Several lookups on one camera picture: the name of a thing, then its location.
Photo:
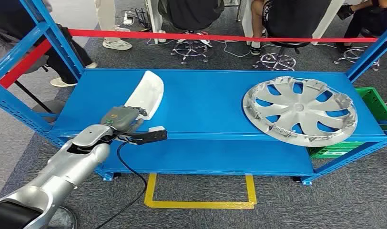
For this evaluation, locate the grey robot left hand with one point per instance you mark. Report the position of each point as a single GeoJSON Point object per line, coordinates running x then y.
{"type": "Point", "coordinates": [121, 117]}

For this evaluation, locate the blue metal shelf rack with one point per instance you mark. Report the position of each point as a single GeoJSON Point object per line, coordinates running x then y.
{"type": "Point", "coordinates": [196, 104]}

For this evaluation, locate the black stanchion pole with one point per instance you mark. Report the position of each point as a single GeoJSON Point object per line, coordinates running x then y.
{"type": "Point", "coordinates": [49, 107]}

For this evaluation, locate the green plastic crate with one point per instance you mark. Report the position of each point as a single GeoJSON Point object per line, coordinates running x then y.
{"type": "Point", "coordinates": [375, 104]}
{"type": "Point", "coordinates": [332, 151]}

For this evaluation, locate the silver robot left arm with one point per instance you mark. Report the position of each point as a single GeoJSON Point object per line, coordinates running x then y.
{"type": "Point", "coordinates": [70, 161]}

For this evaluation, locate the silver wheel hubcap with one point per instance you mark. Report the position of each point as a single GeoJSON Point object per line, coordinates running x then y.
{"type": "Point", "coordinates": [299, 110]}

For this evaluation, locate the white power strip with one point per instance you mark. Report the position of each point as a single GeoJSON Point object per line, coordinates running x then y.
{"type": "Point", "coordinates": [127, 19]}

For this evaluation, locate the black stool chrome base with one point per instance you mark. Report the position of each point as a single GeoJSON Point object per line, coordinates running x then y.
{"type": "Point", "coordinates": [354, 53]}
{"type": "Point", "coordinates": [190, 47]}
{"type": "Point", "coordinates": [277, 61]}

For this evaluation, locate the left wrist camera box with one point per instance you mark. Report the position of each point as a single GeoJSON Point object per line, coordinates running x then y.
{"type": "Point", "coordinates": [151, 136]}

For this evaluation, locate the white desk side panel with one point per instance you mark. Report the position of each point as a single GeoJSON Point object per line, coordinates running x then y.
{"type": "Point", "coordinates": [154, 19]}
{"type": "Point", "coordinates": [327, 22]}
{"type": "Point", "coordinates": [246, 15]}

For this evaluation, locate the white plastic car part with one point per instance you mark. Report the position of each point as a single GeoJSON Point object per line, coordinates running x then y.
{"type": "Point", "coordinates": [146, 91]}

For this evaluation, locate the grey round metal disc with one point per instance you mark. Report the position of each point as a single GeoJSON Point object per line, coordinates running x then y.
{"type": "Point", "coordinates": [64, 219]}

